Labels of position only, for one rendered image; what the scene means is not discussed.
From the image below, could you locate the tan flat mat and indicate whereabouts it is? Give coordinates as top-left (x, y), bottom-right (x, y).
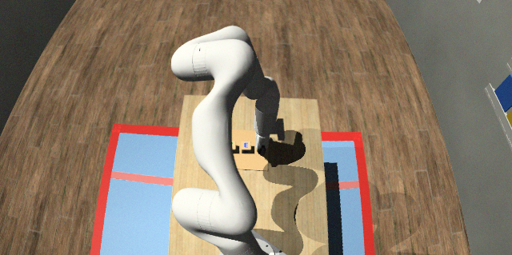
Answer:
top-left (232, 129), bottom-right (269, 171)

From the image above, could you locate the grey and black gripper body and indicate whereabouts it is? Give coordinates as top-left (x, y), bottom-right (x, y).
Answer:
top-left (255, 132), bottom-right (270, 149)

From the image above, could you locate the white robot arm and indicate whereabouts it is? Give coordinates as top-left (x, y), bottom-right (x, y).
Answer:
top-left (171, 26), bottom-right (285, 255)

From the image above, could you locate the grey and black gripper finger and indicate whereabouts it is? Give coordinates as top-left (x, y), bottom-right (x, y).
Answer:
top-left (258, 145), bottom-right (266, 155)

